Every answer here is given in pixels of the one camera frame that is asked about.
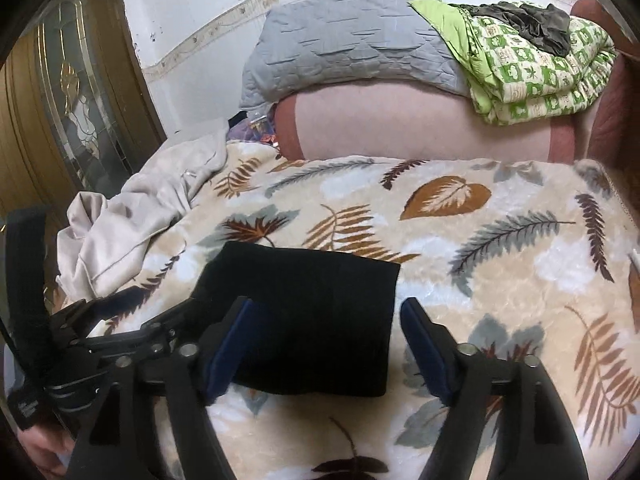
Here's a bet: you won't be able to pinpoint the wooden door with glass panel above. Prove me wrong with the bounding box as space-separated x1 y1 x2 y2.
0 0 167 221

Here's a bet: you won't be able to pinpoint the leaf print blanket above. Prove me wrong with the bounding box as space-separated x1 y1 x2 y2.
45 155 640 480

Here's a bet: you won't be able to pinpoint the pink cushion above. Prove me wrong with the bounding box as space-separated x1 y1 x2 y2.
272 82 601 163

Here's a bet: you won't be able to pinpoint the brown padded headboard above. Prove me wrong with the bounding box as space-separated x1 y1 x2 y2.
570 0 640 171

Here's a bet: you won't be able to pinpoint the beige crumpled cloth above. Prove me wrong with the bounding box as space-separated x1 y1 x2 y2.
56 127 231 298

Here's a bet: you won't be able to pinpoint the grey quilted blanket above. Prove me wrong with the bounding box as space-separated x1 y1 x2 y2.
239 0 473 111

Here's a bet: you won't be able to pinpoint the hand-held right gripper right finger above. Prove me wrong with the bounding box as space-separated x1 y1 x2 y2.
400 296 592 480

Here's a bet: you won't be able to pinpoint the green patterned quilt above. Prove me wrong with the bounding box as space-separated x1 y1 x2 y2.
407 0 618 126

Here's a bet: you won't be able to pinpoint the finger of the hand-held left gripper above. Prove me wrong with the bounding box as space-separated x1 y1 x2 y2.
54 286 169 337
84 296 237 362

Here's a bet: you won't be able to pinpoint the dark olive garment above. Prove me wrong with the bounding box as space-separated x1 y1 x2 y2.
450 2 573 58

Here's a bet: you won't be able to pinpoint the black pants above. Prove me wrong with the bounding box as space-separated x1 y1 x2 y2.
192 241 402 398

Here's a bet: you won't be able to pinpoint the colourful printed cloth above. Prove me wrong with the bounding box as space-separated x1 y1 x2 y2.
225 110 281 148

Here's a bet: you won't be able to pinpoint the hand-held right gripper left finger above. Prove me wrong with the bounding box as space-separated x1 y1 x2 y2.
65 296 252 480

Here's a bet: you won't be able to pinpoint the person's left hand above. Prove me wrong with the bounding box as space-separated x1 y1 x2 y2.
17 427 77 477

